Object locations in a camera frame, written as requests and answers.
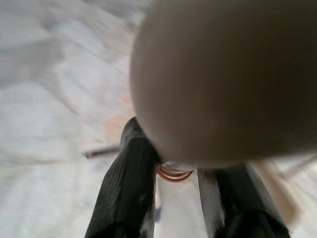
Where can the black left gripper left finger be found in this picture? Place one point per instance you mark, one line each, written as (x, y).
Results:
(126, 188)

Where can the thin brown stick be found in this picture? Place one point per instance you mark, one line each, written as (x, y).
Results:
(101, 151)

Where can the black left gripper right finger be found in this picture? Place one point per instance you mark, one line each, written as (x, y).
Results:
(242, 205)

